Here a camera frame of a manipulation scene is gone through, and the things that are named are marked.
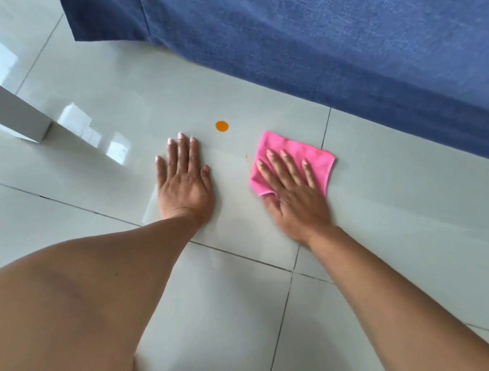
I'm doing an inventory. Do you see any person's right hand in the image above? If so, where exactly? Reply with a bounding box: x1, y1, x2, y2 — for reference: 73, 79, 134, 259
246, 147, 343, 249

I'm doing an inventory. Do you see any person's left hand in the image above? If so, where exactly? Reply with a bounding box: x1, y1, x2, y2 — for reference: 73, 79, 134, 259
148, 130, 224, 229

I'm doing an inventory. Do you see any pink microfibre cloth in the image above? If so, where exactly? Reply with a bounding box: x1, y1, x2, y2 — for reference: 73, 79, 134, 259
247, 130, 339, 207

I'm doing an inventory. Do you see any person's right forearm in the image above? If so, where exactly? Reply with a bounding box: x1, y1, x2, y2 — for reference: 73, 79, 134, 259
291, 222, 489, 371

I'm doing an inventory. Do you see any person's left forearm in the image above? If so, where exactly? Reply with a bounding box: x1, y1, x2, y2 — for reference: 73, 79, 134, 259
0, 189, 204, 371

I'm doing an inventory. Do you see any blue fabric cover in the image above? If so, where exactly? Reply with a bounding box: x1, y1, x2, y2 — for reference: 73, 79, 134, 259
14, 0, 489, 169

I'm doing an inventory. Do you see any white furniture leg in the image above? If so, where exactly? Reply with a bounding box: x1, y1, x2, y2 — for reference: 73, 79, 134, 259
0, 72, 58, 145

